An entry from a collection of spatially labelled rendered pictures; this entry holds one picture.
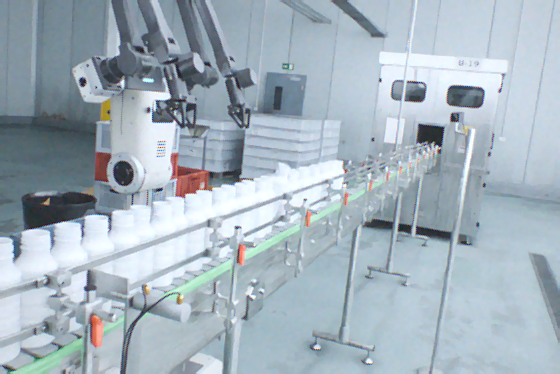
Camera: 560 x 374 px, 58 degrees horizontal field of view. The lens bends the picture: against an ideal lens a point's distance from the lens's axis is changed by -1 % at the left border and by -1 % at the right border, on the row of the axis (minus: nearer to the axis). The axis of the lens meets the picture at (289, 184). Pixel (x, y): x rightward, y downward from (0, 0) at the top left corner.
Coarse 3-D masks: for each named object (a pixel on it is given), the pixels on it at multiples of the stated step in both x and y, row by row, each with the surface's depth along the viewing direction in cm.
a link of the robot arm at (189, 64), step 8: (160, 48) 160; (160, 56) 160; (176, 56) 160; (184, 56) 160; (192, 56) 159; (160, 64) 161; (168, 64) 164; (184, 64) 159; (192, 64) 158; (200, 64) 161; (184, 72) 160; (192, 72) 159; (200, 72) 160
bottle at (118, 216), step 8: (112, 216) 88; (120, 216) 88; (128, 216) 88; (112, 224) 88; (120, 224) 88; (128, 224) 88; (112, 232) 88; (120, 232) 88; (128, 232) 89; (112, 240) 87; (120, 240) 87; (128, 240) 88; (136, 240) 89; (120, 248) 87; (128, 256) 88; (136, 256) 90; (120, 264) 88; (128, 264) 88; (136, 264) 90; (120, 272) 88; (128, 272) 89; (136, 272) 91; (136, 280) 91; (136, 288) 92; (112, 304) 89; (120, 304) 89
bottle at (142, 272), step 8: (136, 208) 93; (144, 208) 97; (136, 216) 93; (144, 216) 94; (136, 224) 94; (144, 224) 94; (136, 232) 93; (144, 232) 94; (152, 232) 95; (144, 240) 93; (152, 248) 96; (144, 256) 94; (152, 256) 96; (144, 264) 94; (152, 264) 97; (144, 272) 95
